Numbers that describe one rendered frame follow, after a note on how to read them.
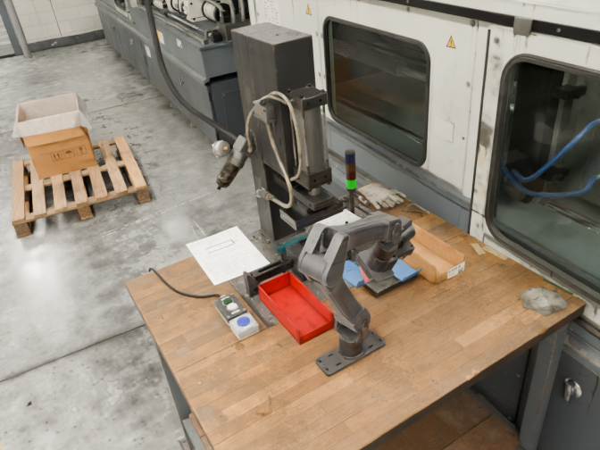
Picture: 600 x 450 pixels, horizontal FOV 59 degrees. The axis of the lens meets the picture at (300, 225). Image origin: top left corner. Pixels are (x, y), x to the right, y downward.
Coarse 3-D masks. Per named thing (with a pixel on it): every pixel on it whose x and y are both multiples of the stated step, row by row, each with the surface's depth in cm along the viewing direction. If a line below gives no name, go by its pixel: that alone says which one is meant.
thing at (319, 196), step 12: (276, 180) 180; (300, 192) 168; (312, 192) 165; (324, 192) 167; (300, 204) 168; (312, 204) 162; (324, 204) 164; (336, 204) 168; (288, 216) 165; (300, 216) 164; (312, 216) 165; (324, 216) 167; (300, 228) 164
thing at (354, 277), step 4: (348, 260) 169; (348, 264) 166; (352, 264) 166; (352, 268) 164; (356, 268) 164; (344, 272) 162; (348, 272) 162; (352, 272) 162; (356, 272) 162; (360, 272) 162; (344, 276) 160; (348, 276) 160; (352, 276) 160; (356, 276) 160; (360, 276) 160; (348, 280) 158; (352, 280) 158; (356, 280) 158; (360, 280) 153; (372, 280) 158; (352, 284) 157; (356, 284) 156; (360, 284) 155; (364, 284) 156
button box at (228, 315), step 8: (192, 296) 173; (200, 296) 172; (208, 296) 172; (224, 296) 167; (232, 296) 167; (216, 304) 165; (224, 304) 164; (240, 304) 163; (224, 312) 161; (232, 312) 160; (240, 312) 160; (224, 320) 163
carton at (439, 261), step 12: (420, 228) 183; (420, 240) 186; (432, 240) 179; (420, 252) 182; (432, 252) 181; (444, 252) 176; (456, 252) 171; (408, 264) 176; (420, 264) 171; (432, 264) 165; (444, 264) 175; (456, 264) 173; (432, 276) 167; (444, 276) 168
